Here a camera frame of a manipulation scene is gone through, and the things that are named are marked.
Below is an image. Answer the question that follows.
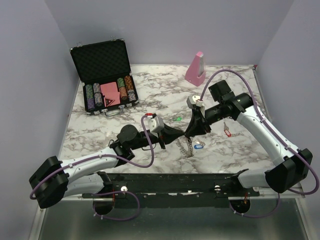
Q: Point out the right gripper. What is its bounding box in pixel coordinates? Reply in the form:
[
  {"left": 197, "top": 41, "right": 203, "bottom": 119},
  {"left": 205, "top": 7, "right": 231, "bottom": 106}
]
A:
[{"left": 184, "top": 102, "right": 226, "bottom": 138}]

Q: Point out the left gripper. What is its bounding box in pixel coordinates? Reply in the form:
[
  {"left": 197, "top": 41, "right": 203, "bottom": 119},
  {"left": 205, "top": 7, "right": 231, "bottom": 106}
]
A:
[{"left": 130, "top": 122, "right": 185, "bottom": 151}]

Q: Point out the steel disc with keyrings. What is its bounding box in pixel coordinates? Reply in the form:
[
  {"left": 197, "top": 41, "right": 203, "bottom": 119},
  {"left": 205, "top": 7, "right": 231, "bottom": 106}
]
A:
[{"left": 176, "top": 136, "right": 194, "bottom": 158}]

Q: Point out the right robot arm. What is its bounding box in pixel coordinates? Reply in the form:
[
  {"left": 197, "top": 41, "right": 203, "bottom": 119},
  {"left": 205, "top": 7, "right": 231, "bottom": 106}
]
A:
[{"left": 185, "top": 80, "right": 313, "bottom": 196}]

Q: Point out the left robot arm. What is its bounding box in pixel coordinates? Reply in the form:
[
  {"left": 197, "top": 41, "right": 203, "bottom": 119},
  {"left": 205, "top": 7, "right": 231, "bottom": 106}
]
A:
[{"left": 29, "top": 124, "right": 184, "bottom": 209}]

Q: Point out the silver key by blue tag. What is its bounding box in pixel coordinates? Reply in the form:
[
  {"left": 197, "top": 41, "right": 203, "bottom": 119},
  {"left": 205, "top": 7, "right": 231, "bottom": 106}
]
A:
[{"left": 197, "top": 138, "right": 206, "bottom": 147}]

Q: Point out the green tag key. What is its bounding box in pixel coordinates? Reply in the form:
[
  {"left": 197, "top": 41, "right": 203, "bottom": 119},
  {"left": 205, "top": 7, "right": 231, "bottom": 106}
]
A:
[{"left": 174, "top": 117, "right": 182, "bottom": 122}]

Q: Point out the blue key tag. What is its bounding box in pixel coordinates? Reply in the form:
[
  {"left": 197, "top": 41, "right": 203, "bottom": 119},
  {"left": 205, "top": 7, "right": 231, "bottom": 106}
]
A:
[{"left": 193, "top": 144, "right": 204, "bottom": 150}]

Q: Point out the red key tag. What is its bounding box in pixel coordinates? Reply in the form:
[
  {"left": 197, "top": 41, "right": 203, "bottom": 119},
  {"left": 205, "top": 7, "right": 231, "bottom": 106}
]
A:
[{"left": 223, "top": 121, "right": 232, "bottom": 138}]

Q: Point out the pink metronome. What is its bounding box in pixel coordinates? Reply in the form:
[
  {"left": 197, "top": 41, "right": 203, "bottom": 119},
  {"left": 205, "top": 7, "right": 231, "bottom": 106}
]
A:
[{"left": 184, "top": 51, "right": 206, "bottom": 87}]

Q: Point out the black poker chip case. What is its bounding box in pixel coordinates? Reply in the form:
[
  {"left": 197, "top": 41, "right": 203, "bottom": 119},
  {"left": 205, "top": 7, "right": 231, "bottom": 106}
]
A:
[{"left": 69, "top": 39, "right": 139, "bottom": 115}]

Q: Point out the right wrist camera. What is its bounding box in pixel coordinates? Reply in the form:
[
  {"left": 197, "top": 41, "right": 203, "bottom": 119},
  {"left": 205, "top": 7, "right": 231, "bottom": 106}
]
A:
[{"left": 186, "top": 95, "right": 204, "bottom": 109}]

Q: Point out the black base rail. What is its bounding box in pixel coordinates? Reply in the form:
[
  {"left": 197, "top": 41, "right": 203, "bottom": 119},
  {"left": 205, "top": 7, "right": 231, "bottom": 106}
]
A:
[{"left": 49, "top": 171, "right": 273, "bottom": 210}]

